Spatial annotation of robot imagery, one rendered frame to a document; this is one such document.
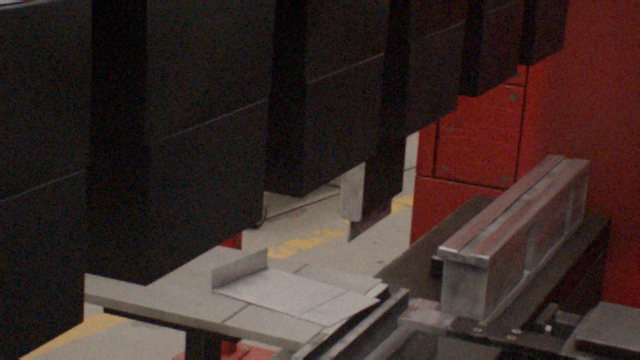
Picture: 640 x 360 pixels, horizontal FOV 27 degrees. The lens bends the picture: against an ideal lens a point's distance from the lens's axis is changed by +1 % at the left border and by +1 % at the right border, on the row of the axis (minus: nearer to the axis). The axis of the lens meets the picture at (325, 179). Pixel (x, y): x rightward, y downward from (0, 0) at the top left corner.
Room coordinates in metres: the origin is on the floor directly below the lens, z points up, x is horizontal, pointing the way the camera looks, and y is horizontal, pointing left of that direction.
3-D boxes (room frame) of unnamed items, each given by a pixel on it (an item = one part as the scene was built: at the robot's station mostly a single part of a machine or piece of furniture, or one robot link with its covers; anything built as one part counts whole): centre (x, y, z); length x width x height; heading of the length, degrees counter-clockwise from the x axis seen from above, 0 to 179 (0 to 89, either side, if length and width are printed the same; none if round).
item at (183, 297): (1.14, 0.10, 1.00); 0.26 x 0.18 x 0.01; 67
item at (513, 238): (1.59, -0.25, 0.92); 0.50 x 0.06 x 0.10; 157
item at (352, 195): (1.09, -0.04, 1.13); 0.10 x 0.02 x 0.10; 157
